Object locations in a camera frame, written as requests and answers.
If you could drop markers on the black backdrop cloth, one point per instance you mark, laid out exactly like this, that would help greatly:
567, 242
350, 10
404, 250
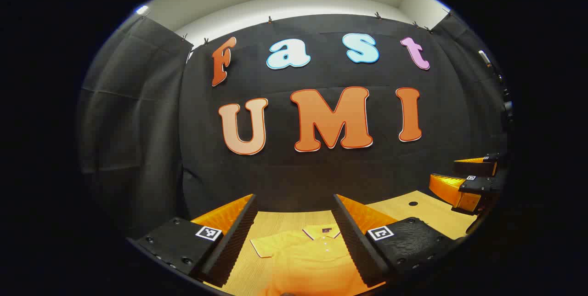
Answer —
285, 172

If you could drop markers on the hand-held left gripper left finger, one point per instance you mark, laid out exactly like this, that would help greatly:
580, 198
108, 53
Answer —
234, 241

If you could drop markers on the orange polo T-shirt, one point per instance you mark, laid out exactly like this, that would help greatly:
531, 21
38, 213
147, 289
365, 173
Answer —
303, 264

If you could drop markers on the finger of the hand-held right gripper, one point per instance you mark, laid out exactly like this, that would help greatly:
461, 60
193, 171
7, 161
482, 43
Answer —
477, 167
455, 190

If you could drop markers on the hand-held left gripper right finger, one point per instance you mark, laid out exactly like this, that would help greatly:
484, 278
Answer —
353, 245

